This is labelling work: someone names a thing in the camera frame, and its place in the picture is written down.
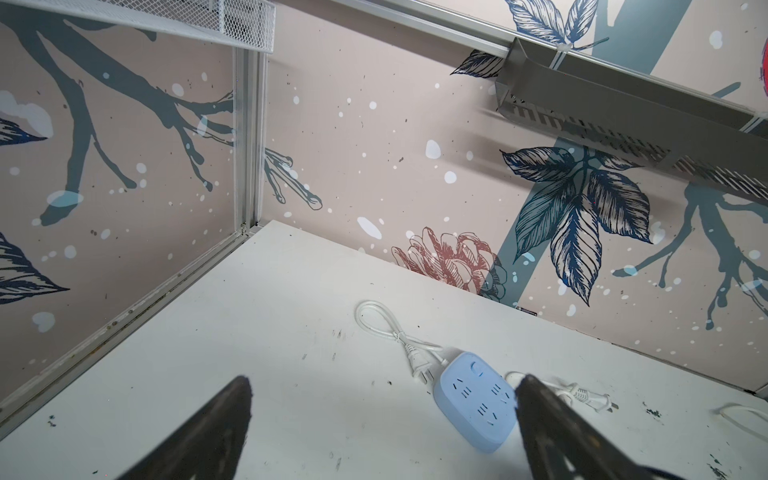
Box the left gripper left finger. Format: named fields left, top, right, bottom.
left=121, top=375, right=252, bottom=479

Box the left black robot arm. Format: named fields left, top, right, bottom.
left=121, top=374, right=677, bottom=479

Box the blue square power socket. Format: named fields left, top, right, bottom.
left=433, top=352, right=517, bottom=453

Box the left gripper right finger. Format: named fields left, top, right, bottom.
left=515, top=375, right=651, bottom=480

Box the blue socket white cable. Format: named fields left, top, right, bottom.
left=353, top=299, right=448, bottom=385

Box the white wire mesh shelf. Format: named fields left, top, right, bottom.
left=10, top=0, right=276, bottom=54

